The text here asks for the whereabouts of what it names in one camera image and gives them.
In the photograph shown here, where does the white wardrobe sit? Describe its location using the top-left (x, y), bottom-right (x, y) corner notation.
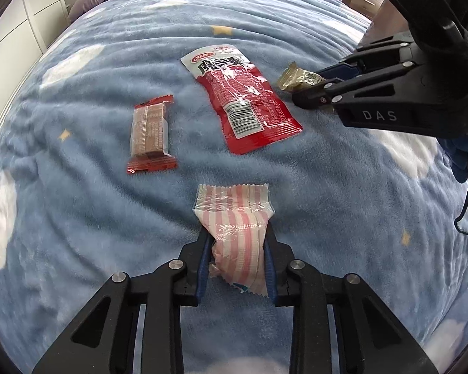
top-left (0, 0), bottom-right (69, 149)

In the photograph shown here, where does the small tan candy packet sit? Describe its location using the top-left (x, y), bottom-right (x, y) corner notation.
top-left (277, 62), bottom-right (326, 92)

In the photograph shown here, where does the pink striped snack packet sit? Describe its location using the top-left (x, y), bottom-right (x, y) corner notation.
top-left (192, 182), bottom-right (275, 295)

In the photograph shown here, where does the red and white snack packet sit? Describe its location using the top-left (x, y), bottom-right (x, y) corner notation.
top-left (180, 44), bottom-right (303, 154)

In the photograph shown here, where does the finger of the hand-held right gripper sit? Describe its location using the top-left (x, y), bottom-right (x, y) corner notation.
top-left (317, 33), bottom-right (419, 83)
top-left (292, 64), bottom-right (422, 110)

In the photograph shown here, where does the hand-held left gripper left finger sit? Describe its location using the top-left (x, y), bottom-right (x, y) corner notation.
top-left (31, 228), bottom-right (213, 374)

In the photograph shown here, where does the small red wafer bar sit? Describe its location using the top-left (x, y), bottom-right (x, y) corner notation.
top-left (127, 94), bottom-right (179, 174)

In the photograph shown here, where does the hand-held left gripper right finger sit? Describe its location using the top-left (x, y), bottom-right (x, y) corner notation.
top-left (263, 224), bottom-right (439, 374)

